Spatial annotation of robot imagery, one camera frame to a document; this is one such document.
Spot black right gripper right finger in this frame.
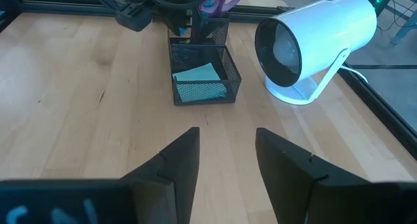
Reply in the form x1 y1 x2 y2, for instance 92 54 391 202
255 127 417 224

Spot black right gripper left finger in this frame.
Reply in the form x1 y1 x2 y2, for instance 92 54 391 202
0 126 201 224

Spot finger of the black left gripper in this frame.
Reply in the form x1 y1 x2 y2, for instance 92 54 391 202
162 8 180 36
177 8 193 31

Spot teal sticky note pad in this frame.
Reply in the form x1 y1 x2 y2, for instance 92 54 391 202
171 63 228 104

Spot black mesh desk organizer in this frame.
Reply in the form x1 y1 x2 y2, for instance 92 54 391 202
166 5 242 107

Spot black computer tower green lights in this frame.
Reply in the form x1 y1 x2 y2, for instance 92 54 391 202
353 0 397 16

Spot white fan power cable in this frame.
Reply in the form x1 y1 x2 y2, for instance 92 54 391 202
340 64 369 85

